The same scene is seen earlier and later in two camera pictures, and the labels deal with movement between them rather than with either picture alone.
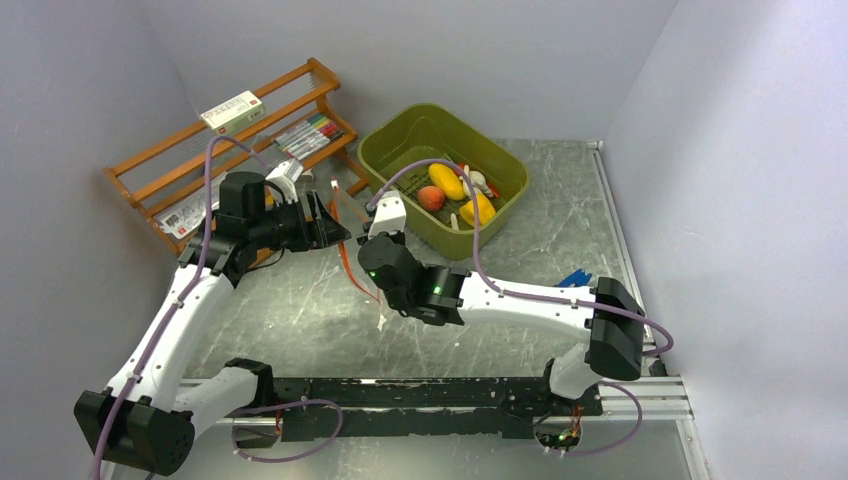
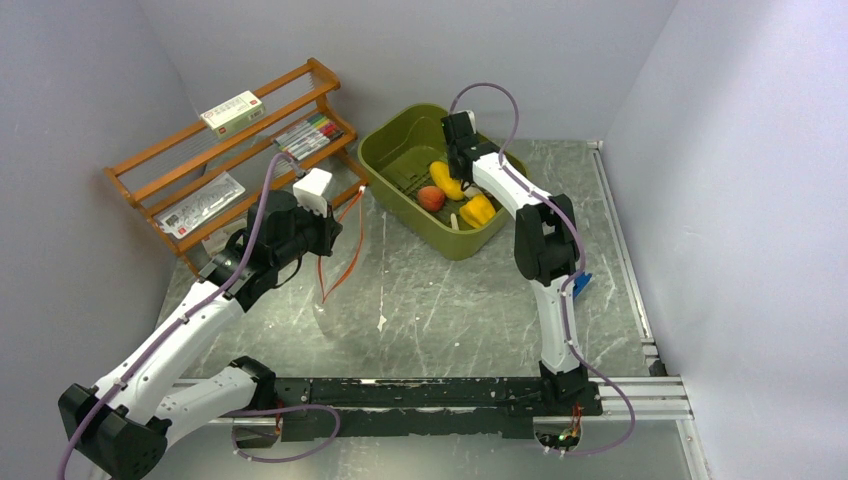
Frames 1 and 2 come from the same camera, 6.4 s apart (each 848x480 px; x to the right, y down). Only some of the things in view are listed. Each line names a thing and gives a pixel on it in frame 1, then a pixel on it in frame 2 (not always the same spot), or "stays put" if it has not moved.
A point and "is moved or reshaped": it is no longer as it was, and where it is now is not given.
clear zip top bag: [349, 218] → [341, 288]
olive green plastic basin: [428, 131] stays put
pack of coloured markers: [309, 137] stays put
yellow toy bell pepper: [486, 211] stays put
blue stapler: [579, 278] stays put
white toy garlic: [478, 180] is moved or reshaped
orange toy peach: [431, 198] stays put
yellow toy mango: [447, 181] stays put
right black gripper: [398, 237] → [454, 175]
